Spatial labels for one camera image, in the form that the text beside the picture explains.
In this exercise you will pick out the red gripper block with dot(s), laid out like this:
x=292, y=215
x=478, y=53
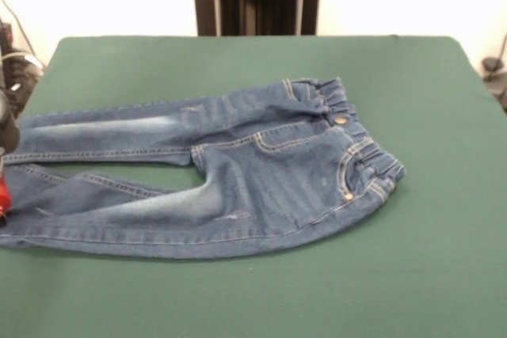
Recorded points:
x=4, y=195

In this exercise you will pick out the blue denim jeans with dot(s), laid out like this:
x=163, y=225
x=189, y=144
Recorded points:
x=257, y=179

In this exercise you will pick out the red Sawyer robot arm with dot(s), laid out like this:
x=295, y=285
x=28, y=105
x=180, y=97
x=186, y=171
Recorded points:
x=6, y=128

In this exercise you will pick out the dark green table cloth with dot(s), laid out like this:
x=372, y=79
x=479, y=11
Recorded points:
x=237, y=294

